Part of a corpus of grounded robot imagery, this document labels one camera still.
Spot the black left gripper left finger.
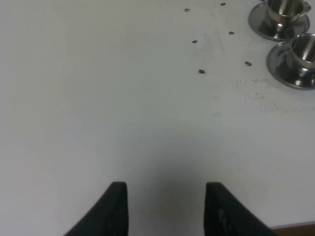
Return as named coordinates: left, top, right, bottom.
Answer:
left=66, top=181, right=129, bottom=236

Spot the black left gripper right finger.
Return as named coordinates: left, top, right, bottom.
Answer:
left=204, top=182, right=275, bottom=236

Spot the near stainless steel saucer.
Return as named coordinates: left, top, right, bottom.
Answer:
left=266, top=41, right=315, bottom=90

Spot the stainless steel saucer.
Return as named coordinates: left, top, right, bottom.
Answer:
left=266, top=41, right=315, bottom=90
left=248, top=1, right=310, bottom=41

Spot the near stainless steel teacup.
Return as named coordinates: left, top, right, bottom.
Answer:
left=290, top=33, right=315, bottom=88

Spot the stainless steel teacup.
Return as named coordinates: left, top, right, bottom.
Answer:
left=290, top=33, right=315, bottom=88
left=264, top=0, right=311, bottom=32

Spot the far stainless steel saucer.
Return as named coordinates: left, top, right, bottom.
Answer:
left=248, top=1, right=310, bottom=41

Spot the far stainless steel teacup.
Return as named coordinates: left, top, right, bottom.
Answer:
left=264, top=0, right=311, bottom=32

